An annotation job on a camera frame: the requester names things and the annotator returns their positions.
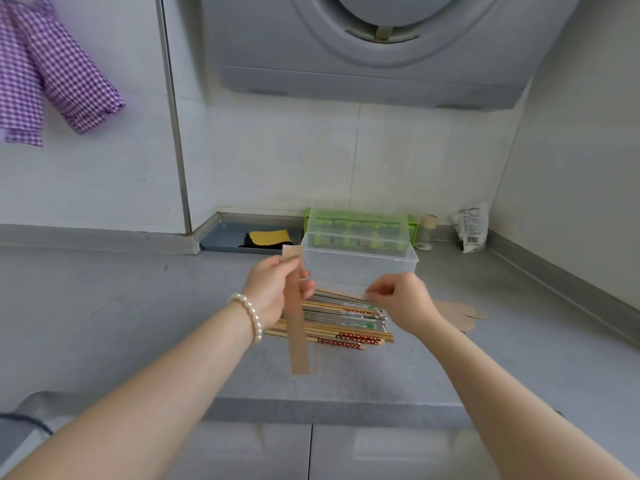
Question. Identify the brown paper chopstick sleeve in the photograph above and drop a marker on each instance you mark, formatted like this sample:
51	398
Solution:
297	339

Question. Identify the person's right hand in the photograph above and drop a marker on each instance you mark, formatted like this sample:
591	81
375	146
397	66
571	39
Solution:
410	304

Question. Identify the small clear jar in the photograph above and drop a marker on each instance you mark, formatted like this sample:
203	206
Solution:
426	232

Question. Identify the purple checked cloth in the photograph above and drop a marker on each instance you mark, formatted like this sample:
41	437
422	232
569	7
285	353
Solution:
55	69

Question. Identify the grey range hood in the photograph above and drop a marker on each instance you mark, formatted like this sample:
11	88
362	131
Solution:
390	49

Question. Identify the clear plastic storage box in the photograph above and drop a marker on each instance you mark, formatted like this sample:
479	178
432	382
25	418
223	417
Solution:
360	254

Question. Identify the flat brown paper sleeves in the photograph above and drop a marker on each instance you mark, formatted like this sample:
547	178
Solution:
462	314

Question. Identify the black cloth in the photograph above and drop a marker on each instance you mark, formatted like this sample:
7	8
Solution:
246	242

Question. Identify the person's left hand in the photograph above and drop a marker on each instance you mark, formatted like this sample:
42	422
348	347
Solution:
267	294

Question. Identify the white plastic packet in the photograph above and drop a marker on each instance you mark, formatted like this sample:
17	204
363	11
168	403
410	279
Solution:
472	227

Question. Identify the yellow sponge cloth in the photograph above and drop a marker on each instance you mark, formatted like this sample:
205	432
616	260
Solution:
270	237

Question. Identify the grey metal pipe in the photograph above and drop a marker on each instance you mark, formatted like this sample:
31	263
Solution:
175	119

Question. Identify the pile of wooden chopsticks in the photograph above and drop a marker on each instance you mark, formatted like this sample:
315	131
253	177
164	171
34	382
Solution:
345	319

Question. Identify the person's right fingers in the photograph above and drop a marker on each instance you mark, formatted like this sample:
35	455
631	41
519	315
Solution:
382	289

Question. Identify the person's left thumb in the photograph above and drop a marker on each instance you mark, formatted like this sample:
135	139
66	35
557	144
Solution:
285	262

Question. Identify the person's left forearm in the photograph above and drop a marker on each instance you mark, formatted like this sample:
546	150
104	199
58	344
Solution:
135	399

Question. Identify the grey-blue tray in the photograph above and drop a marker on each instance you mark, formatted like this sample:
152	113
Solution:
222	239

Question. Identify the green plastic container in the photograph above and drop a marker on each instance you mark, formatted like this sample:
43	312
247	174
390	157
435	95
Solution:
413	227

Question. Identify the person's right forearm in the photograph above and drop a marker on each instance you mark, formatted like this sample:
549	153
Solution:
505	404

